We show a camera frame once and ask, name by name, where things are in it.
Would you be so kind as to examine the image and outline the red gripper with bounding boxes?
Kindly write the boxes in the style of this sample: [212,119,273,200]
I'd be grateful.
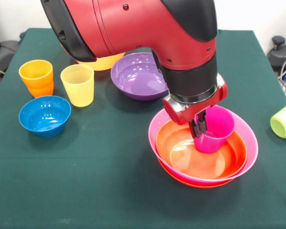
[162,73,229,139]

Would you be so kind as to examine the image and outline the purple plastic cup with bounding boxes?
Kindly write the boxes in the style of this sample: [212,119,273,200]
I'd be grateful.
[194,105,235,154]

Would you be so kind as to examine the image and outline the red plastic bowl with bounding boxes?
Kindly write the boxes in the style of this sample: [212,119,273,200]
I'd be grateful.
[157,157,235,189]
[155,119,248,180]

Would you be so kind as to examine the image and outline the large pink plastic bowl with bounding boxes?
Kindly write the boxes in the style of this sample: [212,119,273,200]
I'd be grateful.
[148,104,259,184]

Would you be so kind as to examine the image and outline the purple plastic bowl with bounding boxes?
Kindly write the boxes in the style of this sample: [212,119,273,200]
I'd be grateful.
[110,52,169,101]

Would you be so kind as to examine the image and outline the lime green plastic cup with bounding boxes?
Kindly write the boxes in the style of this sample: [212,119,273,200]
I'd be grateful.
[270,100,286,139]

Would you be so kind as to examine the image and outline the large orange plastic bowl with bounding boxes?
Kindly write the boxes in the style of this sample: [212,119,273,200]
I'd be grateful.
[59,42,126,72]

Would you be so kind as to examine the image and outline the dark green table cloth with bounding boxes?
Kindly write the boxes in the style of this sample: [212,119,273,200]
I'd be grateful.
[0,28,286,229]

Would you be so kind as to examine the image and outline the yellow plastic cup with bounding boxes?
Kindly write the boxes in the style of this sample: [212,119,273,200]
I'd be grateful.
[60,63,95,108]

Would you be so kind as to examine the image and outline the small blue plastic bowl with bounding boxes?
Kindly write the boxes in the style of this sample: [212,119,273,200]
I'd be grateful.
[18,95,72,138]

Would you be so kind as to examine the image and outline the orange plastic cup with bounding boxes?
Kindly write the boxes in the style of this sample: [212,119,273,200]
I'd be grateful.
[26,80,54,99]
[18,59,54,89]

